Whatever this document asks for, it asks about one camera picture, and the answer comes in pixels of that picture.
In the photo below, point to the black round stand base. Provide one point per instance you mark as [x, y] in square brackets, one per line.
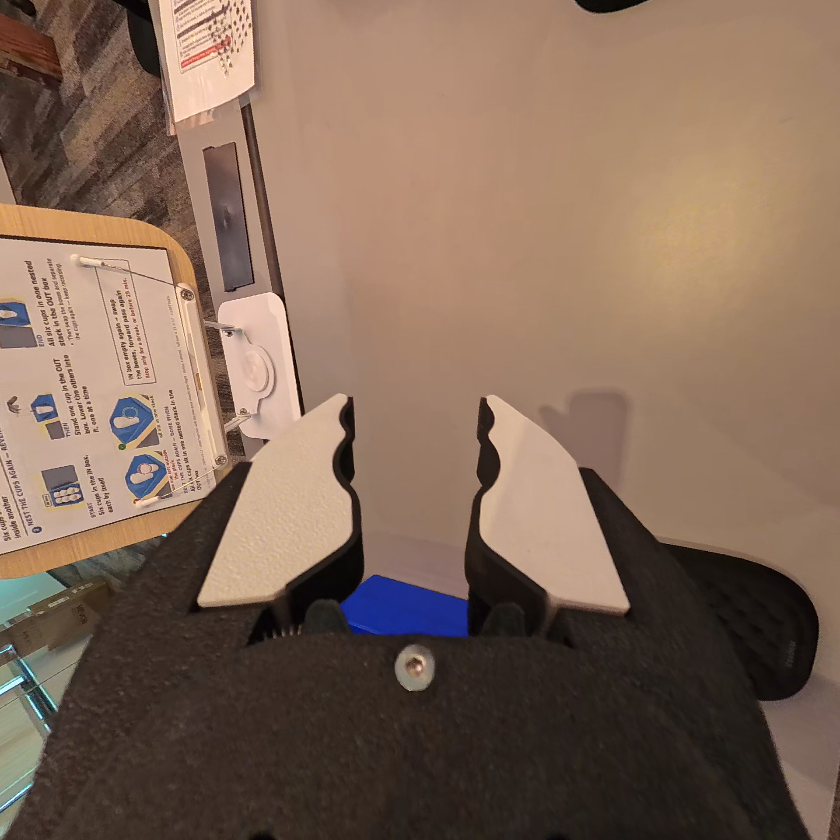
[144, 39]

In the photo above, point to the brown wooden cabinet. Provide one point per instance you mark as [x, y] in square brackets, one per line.
[26, 46]

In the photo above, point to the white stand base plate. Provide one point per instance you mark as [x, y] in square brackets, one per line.
[275, 341]

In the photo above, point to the instruction sheet on stand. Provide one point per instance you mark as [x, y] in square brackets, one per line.
[203, 394]

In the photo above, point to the laminated instruction sheet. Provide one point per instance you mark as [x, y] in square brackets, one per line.
[210, 46]

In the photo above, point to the blue plastic bin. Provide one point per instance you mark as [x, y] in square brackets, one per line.
[407, 610]

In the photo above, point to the brown cardboard boxes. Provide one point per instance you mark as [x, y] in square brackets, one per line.
[59, 610]

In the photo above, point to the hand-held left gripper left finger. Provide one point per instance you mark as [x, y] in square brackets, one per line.
[282, 525]

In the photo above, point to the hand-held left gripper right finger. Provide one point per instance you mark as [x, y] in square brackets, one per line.
[551, 525]

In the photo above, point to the black flat plate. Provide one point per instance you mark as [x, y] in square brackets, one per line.
[228, 216]

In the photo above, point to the instruction board on wood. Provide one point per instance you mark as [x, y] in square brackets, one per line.
[98, 223]

